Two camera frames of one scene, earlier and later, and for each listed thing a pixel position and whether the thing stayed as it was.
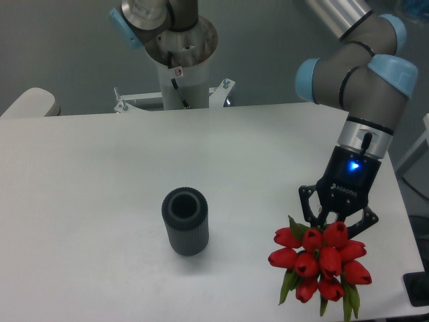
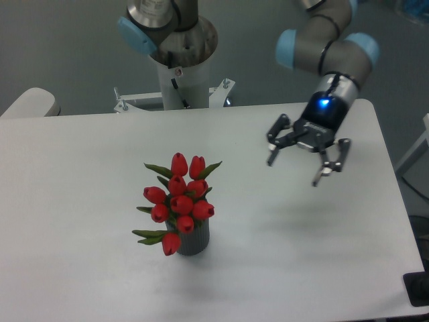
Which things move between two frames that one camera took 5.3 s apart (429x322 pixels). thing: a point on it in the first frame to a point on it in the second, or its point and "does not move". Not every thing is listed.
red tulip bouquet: x=322 y=262 to x=182 y=202
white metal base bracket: x=218 y=97 does not move
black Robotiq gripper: x=345 y=187 to x=315 y=129
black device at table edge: x=417 y=287 does not move
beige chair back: x=33 y=102 does not move
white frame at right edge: x=425 y=136 does not move
